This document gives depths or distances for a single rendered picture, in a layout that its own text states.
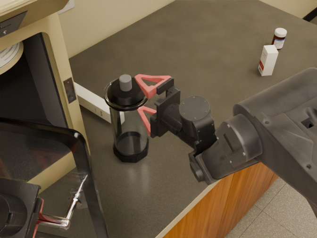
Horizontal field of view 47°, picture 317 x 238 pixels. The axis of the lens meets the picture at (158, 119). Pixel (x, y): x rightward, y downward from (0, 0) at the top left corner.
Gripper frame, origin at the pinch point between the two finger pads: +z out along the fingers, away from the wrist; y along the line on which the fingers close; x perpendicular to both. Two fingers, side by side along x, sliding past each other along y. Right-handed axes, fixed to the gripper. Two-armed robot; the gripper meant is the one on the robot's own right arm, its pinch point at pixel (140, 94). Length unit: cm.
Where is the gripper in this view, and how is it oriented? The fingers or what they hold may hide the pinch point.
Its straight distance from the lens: 81.6
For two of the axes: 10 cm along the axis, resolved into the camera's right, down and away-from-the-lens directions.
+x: -7.0, 5.3, -4.8
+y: -0.1, -6.8, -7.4
